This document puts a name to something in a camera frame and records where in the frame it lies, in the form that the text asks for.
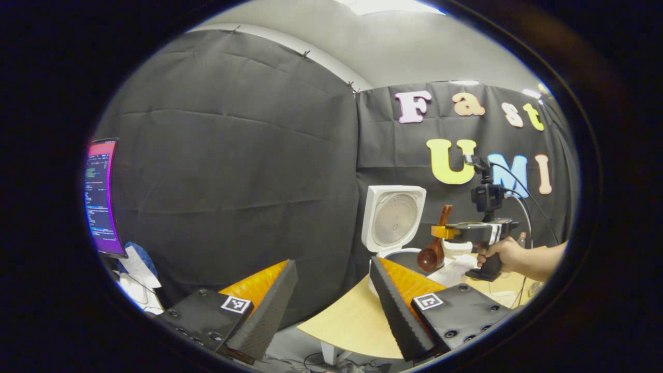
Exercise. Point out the white table leg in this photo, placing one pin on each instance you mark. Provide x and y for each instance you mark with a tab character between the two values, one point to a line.
328	355

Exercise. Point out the blue cloth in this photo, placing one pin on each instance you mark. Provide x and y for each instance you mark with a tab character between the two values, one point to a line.
146	256

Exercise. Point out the large ceiling light panel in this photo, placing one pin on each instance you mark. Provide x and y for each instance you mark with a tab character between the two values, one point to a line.
388	5

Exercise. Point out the computer monitor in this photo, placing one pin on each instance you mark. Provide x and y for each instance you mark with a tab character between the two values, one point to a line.
101	202

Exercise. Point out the black backdrop cloth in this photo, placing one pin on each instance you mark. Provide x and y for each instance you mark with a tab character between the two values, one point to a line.
233	181

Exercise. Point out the white paper sheet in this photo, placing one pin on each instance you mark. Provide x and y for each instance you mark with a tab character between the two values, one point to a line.
140	272

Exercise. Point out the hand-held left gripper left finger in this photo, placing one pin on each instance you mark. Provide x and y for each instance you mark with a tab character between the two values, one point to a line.
269	316

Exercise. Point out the white rice cooker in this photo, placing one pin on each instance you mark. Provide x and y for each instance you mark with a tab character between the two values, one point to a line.
393	217

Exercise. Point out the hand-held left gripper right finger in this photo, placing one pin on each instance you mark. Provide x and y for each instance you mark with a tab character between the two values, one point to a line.
396	316

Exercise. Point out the brown wooden spoon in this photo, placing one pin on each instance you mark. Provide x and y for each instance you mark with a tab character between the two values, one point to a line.
434	256

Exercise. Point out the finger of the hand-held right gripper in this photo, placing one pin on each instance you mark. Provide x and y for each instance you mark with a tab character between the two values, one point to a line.
445	232

